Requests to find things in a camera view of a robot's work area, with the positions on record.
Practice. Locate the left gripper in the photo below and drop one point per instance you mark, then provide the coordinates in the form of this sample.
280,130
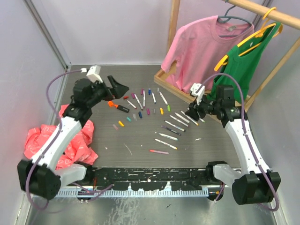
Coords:
118,90

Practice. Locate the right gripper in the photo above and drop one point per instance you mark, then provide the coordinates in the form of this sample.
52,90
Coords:
193,113

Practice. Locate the yellow cap marker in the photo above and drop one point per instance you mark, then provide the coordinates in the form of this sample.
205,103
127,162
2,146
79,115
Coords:
192,120

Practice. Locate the grey marker pen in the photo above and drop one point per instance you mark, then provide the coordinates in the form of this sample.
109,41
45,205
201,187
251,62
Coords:
184,119

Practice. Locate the orange highlighter cap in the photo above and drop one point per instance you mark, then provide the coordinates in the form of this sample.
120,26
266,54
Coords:
110,103

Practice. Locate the orange black highlighter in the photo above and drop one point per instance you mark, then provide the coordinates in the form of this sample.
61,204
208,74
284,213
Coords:
122,108

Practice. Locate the pink cap marker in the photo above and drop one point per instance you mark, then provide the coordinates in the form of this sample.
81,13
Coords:
138,101

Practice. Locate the magenta marker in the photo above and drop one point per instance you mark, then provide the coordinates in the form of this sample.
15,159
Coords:
183,123

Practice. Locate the purple cap white marker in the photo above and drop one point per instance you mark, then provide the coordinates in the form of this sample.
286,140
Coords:
143,95

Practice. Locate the purple marker pen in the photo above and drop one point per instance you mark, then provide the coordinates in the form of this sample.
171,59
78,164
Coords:
171,130

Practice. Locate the white silver marker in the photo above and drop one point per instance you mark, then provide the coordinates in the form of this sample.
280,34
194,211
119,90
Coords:
163,98

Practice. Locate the teal marker pen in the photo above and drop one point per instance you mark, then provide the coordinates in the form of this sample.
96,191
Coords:
168,136

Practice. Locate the yellow marker pen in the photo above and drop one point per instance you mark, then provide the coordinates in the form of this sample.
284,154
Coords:
165,143

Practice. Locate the light pink marker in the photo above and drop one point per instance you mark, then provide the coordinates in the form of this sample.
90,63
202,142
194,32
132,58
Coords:
159,152

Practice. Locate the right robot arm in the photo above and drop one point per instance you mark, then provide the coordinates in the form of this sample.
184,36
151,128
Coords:
256,182

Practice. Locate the green tank top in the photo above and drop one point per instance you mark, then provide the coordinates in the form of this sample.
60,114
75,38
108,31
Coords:
242,68

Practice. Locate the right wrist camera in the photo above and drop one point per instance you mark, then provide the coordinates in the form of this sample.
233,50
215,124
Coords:
197,90

